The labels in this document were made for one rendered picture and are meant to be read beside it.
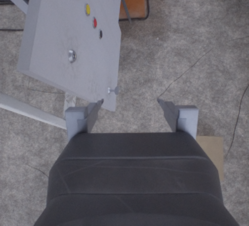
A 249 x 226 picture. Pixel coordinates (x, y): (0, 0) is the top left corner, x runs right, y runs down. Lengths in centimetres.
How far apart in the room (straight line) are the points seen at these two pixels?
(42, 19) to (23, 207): 178
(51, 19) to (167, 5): 157
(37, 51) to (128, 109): 124
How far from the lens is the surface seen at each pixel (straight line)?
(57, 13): 35
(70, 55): 37
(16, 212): 201
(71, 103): 135
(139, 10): 167
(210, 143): 138
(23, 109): 97
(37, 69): 28
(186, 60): 159
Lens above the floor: 145
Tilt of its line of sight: 78 degrees down
